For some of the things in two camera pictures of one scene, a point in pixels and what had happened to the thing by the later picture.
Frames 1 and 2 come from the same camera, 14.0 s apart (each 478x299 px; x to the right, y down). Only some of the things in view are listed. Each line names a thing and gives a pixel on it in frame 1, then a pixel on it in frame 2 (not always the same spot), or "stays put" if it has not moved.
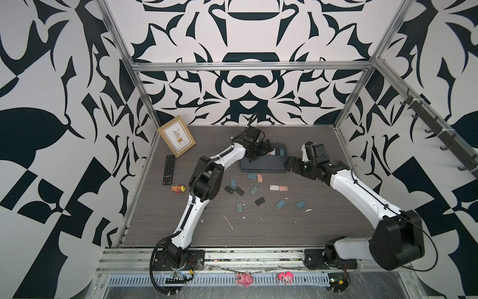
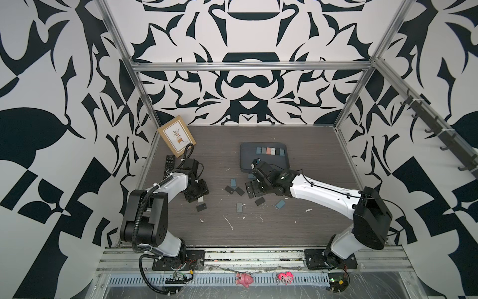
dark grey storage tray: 266,164 stays put
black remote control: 168,169 stays put
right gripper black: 295,167 to 253,190
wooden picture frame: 177,136 stays put
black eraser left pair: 229,189 stays put
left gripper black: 263,149 to 204,190
